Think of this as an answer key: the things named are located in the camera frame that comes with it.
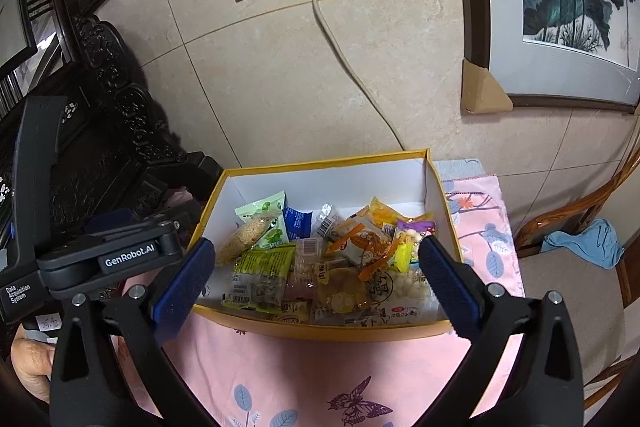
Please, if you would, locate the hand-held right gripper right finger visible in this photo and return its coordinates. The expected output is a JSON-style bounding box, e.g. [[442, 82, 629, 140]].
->
[[420, 235, 586, 427]]

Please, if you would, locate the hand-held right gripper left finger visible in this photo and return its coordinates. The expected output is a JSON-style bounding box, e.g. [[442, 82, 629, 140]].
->
[[50, 237, 217, 427]]

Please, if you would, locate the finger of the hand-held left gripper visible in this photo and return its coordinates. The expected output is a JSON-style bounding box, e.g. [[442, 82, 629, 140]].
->
[[84, 200, 204, 239]]

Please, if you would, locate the clear white bean packet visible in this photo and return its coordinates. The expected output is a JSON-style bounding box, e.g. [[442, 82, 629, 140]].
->
[[370, 219, 442, 324]]

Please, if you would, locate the long yellow snack packet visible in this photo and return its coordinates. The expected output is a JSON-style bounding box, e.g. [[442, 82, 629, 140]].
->
[[390, 239, 416, 274]]

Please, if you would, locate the clear oat bar packet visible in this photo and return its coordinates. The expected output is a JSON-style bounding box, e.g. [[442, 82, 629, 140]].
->
[[215, 214, 271, 266]]

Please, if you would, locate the green white snack packet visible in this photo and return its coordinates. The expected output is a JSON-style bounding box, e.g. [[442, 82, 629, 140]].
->
[[234, 191, 289, 248]]

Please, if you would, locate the green label seed packet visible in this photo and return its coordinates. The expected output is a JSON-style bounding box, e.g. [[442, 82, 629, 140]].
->
[[222, 243, 299, 314]]

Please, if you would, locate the gold yellow snack packet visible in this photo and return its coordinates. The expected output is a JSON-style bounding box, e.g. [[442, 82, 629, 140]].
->
[[370, 197, 417, 229]]

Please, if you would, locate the orange snack packet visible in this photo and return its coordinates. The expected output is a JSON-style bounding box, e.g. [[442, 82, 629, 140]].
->
[[325, 214, 401, 281]]

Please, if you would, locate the clear round cake packet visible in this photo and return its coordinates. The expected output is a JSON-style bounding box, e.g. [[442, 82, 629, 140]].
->
[[312, 259, 381, 324]]

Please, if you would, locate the blue snack packet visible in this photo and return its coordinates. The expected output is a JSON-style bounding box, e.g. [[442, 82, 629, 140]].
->
[[282, 204, 314, 241]]

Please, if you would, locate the clear cookie bag pink edge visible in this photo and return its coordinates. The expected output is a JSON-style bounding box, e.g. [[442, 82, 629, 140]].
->
[[285, 237, 331, 308]]

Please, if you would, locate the clear packet brown label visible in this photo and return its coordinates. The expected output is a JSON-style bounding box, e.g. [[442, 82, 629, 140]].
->
[[315, 203, 347, 239]]

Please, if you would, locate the yellow cardboard box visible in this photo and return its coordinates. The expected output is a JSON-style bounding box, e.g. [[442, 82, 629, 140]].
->
[[192, 148, 466, 343]]

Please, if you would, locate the person's left hand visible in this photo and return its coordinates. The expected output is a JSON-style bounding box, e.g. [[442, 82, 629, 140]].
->
[[10, 335, 58, 403]]

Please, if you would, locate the wooden armchair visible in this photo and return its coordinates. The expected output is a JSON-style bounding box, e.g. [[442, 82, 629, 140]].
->
[[510, 147, 640, 413]]

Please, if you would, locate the dark carved wooden furniture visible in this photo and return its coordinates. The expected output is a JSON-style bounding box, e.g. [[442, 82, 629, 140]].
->
[[0, 0, 224, 235]]

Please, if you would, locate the blue cloth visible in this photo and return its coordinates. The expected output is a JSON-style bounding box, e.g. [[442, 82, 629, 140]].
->
[[540, 219, 626, 271]]

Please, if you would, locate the pink floral tablecloth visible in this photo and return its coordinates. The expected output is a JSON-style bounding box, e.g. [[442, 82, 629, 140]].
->
[[112, 159, 526, 427]]

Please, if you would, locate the cardboard corner protector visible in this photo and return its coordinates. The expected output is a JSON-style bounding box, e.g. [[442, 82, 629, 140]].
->
[[460, 58, 514, 114]]

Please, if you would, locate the framed lotus painting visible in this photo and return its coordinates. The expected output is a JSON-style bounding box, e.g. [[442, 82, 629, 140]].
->
[[445, 0, 640, 114]]

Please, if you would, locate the grey power cable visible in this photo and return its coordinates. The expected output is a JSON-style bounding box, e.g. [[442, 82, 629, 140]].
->
[[310, 0, 406, 152]]

